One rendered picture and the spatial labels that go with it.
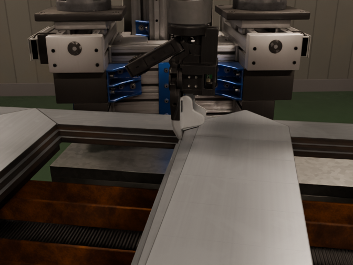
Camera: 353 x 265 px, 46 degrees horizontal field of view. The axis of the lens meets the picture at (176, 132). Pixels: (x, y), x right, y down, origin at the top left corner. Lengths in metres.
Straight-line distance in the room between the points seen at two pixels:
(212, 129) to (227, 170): 0.17
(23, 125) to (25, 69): 3.29
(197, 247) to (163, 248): 0.04
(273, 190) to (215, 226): 0.13
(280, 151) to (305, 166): 0.36
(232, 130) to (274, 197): 0.26
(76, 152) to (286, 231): 0.75
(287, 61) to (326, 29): 3.16
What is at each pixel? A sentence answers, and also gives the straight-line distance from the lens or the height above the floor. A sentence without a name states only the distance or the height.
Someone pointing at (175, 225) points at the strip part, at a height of 0.85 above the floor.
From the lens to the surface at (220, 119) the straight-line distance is 0.89.
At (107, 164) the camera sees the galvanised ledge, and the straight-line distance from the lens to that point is 1.08.
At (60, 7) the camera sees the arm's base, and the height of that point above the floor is 1.05.
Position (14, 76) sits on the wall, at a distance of 4.23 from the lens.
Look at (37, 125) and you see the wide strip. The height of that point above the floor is 0.85.
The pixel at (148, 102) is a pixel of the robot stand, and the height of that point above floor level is 0.78.
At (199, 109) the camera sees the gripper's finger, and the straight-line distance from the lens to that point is 0.79.
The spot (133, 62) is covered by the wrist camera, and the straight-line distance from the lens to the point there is 0.75.
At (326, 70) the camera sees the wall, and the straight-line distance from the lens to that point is 4.35.
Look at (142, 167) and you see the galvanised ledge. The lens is 1.05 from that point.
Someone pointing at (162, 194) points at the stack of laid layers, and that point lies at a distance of 0.60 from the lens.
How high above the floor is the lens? 1.15
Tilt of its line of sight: 22 degrees down
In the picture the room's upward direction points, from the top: straight up
